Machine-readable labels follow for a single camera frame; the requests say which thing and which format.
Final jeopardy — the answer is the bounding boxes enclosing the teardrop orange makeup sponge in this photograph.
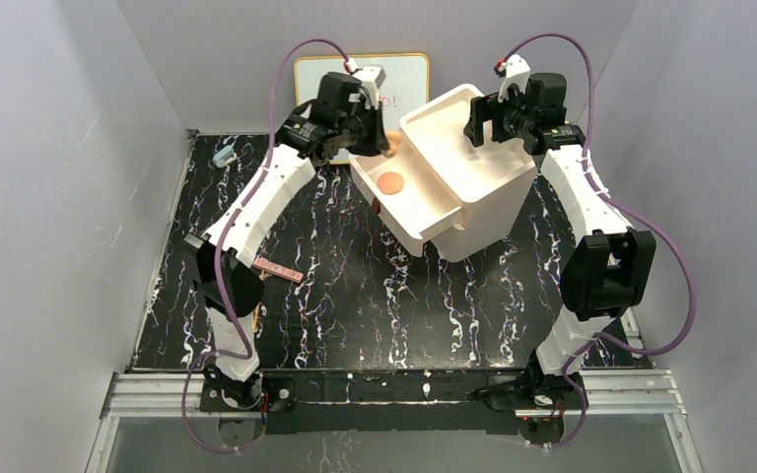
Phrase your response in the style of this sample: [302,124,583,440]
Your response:
[382,130,402,158]

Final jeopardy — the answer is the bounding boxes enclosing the white drawer organizer box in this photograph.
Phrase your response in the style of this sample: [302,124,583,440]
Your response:
[399,84,537,262]

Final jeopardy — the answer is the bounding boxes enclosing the round orange makeup sponge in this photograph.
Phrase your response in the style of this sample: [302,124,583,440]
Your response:
[377,171,405,195]

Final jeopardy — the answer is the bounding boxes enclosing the white top drawer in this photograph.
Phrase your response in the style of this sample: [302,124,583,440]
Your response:
[349,140,461,257]

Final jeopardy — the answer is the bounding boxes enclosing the pink lipstick box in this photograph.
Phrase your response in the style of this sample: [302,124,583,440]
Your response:
[252,257,304,284]

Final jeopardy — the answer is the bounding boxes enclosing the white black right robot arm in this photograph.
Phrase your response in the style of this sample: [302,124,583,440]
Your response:
[464,72,656,396]

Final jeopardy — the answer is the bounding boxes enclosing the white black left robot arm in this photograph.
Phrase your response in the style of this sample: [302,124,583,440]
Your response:
[184,65,392,382]

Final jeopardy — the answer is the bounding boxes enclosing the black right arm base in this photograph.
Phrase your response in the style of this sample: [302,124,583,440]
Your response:
[465,366,585,419]

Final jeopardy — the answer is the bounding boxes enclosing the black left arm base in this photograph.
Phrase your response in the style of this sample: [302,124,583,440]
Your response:
[199,365,297,414]

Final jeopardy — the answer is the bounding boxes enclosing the thin wooden makeup pencil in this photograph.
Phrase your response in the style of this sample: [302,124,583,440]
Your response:
[252,303,262,336]

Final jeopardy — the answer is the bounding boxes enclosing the yellow framed whiteboard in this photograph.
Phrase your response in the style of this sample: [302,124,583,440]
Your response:
[293,53,430,129]

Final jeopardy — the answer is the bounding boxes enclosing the light blue small stapler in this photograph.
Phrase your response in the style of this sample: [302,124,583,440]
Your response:
[212,147,237,169]

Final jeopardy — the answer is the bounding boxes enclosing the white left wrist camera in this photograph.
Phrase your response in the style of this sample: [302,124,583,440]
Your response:
[344,58,386,108]

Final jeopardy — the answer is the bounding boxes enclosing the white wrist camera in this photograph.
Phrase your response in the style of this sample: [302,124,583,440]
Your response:
[494,54,531,102]
[344,58,386,108]

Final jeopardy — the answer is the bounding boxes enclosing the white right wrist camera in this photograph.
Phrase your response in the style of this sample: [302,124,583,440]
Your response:
[494,54,531,102]

